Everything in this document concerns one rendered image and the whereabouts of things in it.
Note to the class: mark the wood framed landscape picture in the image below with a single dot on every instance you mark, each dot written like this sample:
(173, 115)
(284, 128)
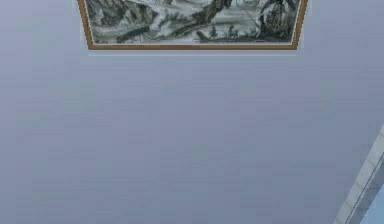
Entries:
(190, 23)

